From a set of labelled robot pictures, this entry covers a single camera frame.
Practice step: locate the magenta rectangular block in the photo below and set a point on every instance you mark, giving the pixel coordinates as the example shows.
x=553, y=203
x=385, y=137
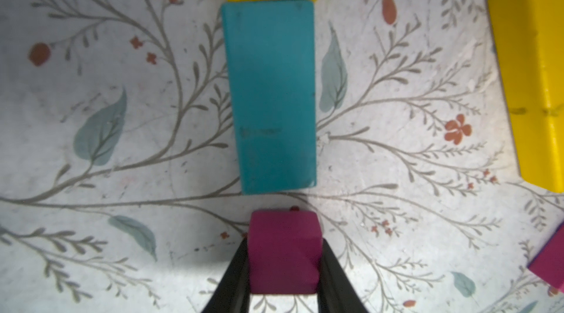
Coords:
x=548, y=263

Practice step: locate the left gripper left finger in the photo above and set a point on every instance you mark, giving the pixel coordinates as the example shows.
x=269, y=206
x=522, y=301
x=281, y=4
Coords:
x=233, y=293

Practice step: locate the teal rectangular block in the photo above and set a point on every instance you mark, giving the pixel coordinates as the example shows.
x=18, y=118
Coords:
x=270, y=52

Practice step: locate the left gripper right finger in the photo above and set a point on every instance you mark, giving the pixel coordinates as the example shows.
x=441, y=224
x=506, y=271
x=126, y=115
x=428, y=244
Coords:
x=335, y=294

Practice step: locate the small magenta cube block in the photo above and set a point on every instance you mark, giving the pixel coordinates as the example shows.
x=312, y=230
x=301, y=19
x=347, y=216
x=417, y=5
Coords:
x=284, y=251

